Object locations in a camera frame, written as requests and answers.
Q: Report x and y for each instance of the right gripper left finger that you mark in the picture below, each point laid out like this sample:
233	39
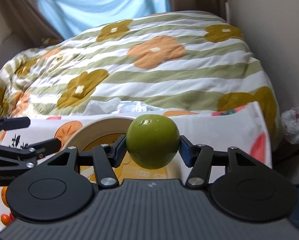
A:
103	158

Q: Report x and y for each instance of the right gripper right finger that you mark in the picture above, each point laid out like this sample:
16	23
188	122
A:
201	158

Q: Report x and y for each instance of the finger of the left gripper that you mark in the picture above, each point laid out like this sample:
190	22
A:
41	149
7	124

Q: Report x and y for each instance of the large green apple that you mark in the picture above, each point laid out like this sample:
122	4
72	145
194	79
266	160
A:
152	141

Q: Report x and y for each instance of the small mandarin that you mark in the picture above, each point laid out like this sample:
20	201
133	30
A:
5	219

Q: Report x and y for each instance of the red cherry tomato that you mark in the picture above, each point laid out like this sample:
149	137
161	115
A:
11	217

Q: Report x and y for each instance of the white fruit print cloth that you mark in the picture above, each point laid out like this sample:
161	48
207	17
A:
243	127

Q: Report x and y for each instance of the floral striped duvet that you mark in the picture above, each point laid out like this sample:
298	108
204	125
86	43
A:
189	60

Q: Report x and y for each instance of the white plastic bag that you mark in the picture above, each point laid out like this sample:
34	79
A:
290	119

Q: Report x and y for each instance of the brown left curtain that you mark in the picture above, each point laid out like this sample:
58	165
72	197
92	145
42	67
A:
25	20

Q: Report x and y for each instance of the light blue window cloth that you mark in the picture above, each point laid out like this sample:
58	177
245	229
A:
71	17

